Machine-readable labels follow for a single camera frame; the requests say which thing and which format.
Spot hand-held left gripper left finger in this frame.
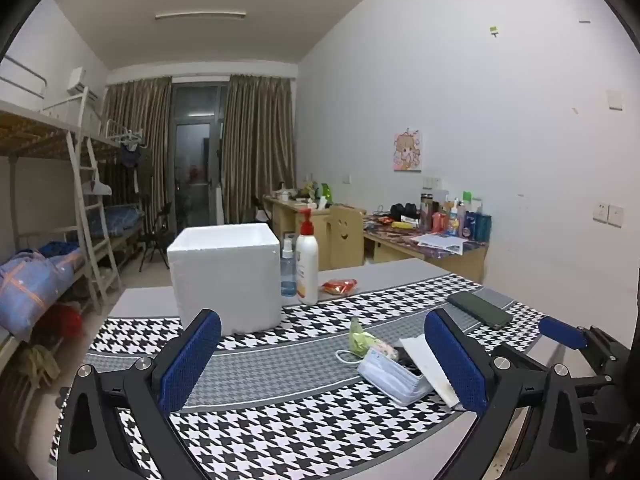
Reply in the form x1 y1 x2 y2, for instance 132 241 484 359
56 308 222 480

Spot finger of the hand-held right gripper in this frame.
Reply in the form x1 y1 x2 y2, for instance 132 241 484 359
539 316 631 376

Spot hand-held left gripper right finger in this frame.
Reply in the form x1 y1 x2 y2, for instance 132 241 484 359
424 308 591 480

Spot white paper sheet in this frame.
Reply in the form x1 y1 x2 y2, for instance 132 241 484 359
398 336 460 407

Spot blue face mask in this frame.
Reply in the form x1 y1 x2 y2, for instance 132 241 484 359
335 347 435 407

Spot white foam box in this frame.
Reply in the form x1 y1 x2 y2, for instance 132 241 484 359
167 223 283 336

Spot green packet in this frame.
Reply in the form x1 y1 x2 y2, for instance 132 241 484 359
348 317 383 357

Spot dark smartphone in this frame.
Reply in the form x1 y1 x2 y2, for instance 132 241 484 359
446 291 513 331

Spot houndstooth tablecloth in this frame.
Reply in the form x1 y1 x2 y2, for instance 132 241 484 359
50 274 551 480

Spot wooden desk with printed cover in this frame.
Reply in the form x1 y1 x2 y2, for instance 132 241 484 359
363 215 488 283

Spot printed paper sheets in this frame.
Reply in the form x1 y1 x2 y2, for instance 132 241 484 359
411 232 468 253

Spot black folding chair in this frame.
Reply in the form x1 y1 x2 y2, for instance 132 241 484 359
137 202 173 272

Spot clear spray bottle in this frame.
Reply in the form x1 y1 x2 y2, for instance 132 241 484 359
280 239 298 298

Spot red bag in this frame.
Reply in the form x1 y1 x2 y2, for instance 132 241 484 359
32 302 83 347

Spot red snack packet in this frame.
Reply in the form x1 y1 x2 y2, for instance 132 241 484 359
320 279 358 296

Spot group of toiletry bottles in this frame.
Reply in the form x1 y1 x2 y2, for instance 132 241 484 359
420 191 493 243

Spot white pump lotion bottle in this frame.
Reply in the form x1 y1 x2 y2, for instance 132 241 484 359
295 208 320 306

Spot olive cloth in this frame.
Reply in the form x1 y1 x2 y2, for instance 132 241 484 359
20 345 61 386

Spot blue plaid bedding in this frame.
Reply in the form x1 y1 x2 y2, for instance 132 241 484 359
102 205 143 236

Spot metal bunk bed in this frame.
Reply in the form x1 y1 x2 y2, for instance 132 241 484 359
80 87 151 266
0 55 123 356

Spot white bed ladder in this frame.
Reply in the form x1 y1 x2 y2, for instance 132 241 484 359
66 130 122 316

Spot wooden smiley chair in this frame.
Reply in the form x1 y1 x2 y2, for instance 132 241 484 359
327 205 366 268

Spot wooden desk with drawers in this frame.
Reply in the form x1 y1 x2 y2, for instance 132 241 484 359
263 195 366 271

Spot blue plaid quilt bundle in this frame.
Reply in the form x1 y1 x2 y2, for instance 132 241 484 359
0 249 83 341

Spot glass balcony door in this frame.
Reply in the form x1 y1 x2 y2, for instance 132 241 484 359
170 85 228 236

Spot dark hanging clothes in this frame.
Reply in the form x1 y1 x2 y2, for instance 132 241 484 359
117 142 151 196

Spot brown curtain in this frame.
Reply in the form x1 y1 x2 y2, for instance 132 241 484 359
221 75 292 226
102 76 173 231

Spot clothes hanger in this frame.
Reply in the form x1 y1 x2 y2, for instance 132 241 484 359
107 130 146 148

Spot ceiling light tube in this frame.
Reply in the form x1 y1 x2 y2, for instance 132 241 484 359
155 10 247 21

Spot double wall socket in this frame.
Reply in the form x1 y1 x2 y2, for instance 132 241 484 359
592 202 626 226

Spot cartoon wall poster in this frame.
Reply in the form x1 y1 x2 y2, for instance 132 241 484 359
393 130 423 172

